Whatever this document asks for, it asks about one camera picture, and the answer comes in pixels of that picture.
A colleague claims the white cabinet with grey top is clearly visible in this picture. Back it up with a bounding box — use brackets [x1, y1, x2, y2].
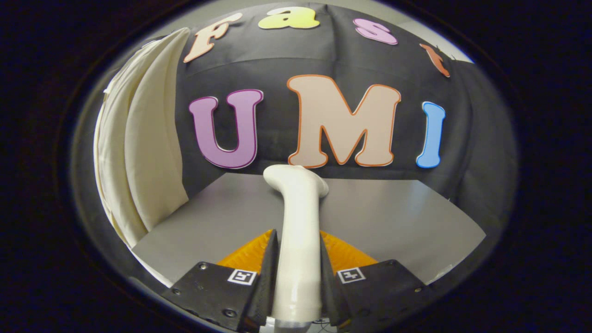
[132, 173, 487, 287]

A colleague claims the cream button shirt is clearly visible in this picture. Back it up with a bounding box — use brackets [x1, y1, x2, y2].
[93, 28, 191, 248]

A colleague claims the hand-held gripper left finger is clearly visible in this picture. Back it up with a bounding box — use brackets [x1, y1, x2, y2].
[162, 229, 279, 332]

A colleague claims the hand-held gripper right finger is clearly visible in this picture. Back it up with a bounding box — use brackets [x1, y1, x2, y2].
[320, 231, 434, 327]

